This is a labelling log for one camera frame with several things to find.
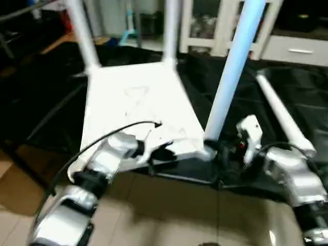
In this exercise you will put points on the white plastic table top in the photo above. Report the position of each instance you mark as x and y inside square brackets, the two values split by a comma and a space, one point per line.
[138, 102]

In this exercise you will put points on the white drawer unit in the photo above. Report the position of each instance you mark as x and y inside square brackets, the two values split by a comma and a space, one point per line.
[300, 50]

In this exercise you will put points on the white glass-door cabinet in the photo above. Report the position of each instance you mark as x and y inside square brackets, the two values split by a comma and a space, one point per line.
[220, 25]

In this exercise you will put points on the black mat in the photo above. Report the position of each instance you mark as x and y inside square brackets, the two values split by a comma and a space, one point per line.
[46, 97]

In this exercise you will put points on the teal and white pole tool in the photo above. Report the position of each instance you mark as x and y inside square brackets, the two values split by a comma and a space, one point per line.
[130, 28]

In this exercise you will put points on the brown cardboard box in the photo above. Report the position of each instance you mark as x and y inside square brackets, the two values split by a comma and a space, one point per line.
[15, 174]

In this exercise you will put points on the black thin rod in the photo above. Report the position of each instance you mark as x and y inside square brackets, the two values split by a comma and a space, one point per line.
[25, 10]

